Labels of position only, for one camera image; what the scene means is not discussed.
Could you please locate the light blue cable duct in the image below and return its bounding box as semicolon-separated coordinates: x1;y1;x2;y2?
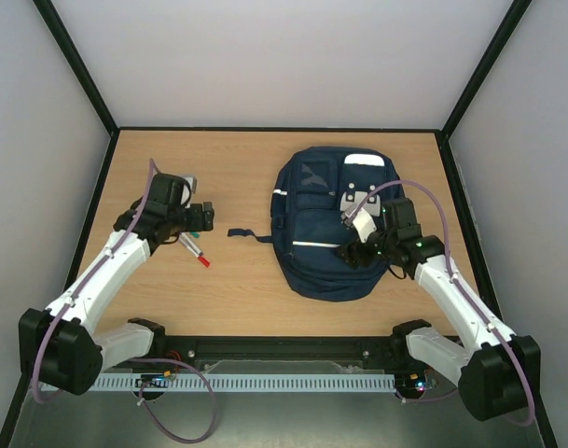
90;373;396;393

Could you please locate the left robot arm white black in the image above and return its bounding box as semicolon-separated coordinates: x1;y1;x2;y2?
19;172;215;403

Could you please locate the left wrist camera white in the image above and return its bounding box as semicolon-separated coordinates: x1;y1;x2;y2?
181;175;197;207

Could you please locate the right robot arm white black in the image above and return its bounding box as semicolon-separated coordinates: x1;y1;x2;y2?
337;199;540;425

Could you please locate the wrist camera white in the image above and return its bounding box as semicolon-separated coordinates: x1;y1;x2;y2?
181;175;197;207
341;206;377;244

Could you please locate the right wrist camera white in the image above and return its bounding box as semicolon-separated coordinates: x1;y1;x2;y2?
341;206;377;244

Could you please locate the navy blue backpack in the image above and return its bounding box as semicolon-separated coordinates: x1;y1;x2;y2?
226;145;404;303

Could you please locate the red cap marker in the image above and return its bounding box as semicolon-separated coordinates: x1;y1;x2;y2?
178;233;210;268

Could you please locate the black aluminium frame rail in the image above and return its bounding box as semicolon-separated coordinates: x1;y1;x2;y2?
138;333;527;370

